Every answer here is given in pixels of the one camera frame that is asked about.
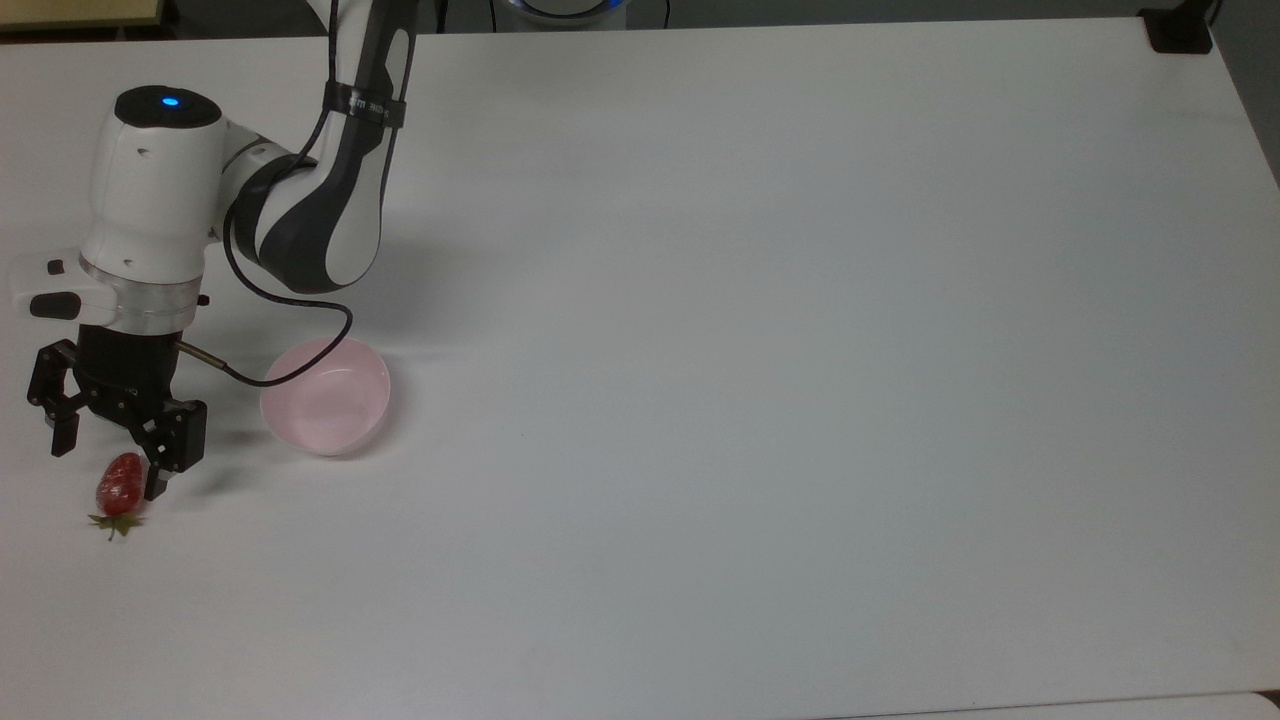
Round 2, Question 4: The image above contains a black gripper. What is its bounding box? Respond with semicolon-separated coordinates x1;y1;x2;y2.
26;324;209;502

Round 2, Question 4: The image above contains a red strawberry with green leaves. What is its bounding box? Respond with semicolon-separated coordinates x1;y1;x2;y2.
88;452;149;542

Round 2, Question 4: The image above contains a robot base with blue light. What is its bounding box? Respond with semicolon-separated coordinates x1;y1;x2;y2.
505;0;633;22

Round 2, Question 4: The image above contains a pink plastic bowl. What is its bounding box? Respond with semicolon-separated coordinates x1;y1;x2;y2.
260;337;393;458

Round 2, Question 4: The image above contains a light wooden furniture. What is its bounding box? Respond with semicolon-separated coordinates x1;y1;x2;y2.
0;0;167;32

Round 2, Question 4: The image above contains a black table clamp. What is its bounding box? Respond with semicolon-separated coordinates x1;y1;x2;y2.
1139;0;1218;55

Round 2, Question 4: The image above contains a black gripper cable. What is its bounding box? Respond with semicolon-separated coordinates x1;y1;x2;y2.
176;0;356;389

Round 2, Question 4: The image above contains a black cable strap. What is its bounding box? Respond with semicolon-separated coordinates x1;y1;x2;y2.
323;83;408;129

